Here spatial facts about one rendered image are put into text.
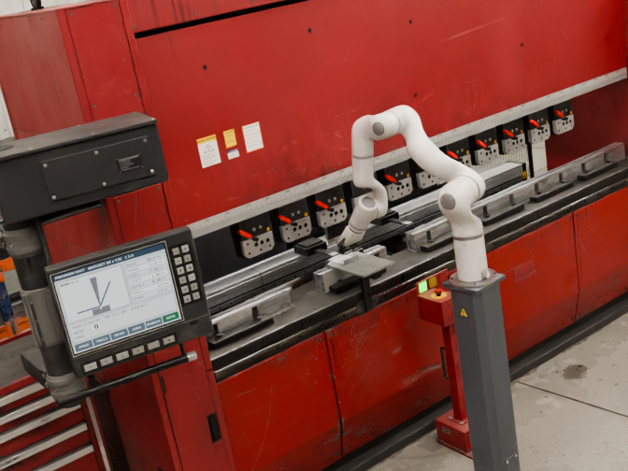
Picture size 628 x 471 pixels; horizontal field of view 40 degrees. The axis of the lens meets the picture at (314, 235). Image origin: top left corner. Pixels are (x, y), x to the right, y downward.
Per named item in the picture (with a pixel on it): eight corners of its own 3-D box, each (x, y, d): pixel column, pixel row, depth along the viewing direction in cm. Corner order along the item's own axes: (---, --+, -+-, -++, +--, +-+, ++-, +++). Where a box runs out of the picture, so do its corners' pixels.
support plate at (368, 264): (363, 278, 369) (363, 276, 369) (326, 266, 390) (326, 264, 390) (394, 264, 379) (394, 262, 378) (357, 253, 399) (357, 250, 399)
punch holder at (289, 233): (285, 244, 371) (278, 207, 366) (274, 241, 378) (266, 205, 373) (312, 233, 379) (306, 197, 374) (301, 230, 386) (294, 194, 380)
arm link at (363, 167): (378, 145, 366) (378, 211, 378) (347, 152, 358) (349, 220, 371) (392, 150, 359) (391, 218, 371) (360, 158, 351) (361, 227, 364)
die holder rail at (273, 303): (197, 351, 356) (192, 330, 353) (191, 348, 360) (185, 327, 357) (295, 306, 382) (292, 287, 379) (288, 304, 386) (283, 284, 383)
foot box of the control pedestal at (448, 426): (474, 460, 401) (471, 438, 397) (435, 441, 420) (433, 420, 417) (503, 441, 411) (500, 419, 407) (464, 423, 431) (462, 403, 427)
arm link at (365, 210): (363, 211, 376) (346, 217, 372) (373, 192, 367) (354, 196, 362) (374, 226, 373) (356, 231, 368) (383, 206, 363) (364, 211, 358)
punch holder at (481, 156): (478, 166, 434) (475, 134, 429) (466, 164, 440) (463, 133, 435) (499, 158, 441) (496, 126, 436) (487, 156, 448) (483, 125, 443)
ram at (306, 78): (162, 250, 338) (112, 44, 313) (153, 247, 344) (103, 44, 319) (627, 78, 494) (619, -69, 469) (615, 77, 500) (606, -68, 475)
